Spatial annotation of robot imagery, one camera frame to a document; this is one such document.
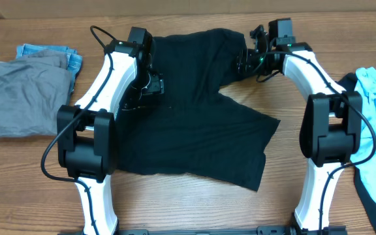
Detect grey folded shorts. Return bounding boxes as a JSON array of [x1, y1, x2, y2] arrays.
[[0, 50, 72, 138]]

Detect black shorts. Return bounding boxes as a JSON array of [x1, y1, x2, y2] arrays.
[[117, 29, 279, 191]]

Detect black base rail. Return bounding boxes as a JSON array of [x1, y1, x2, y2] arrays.
[[57, 225, 349, 235]]

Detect black garment under pile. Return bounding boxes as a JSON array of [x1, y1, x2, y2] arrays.
[[338, 73, 376, 233]]

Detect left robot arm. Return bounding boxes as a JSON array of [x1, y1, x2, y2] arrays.
[[55, 27, 165, 234]]

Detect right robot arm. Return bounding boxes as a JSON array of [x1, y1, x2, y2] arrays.
[[236, 18, 362, 234]]

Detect blue denim folded garment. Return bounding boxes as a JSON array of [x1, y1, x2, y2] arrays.
[[16, 44, 82, 94]]

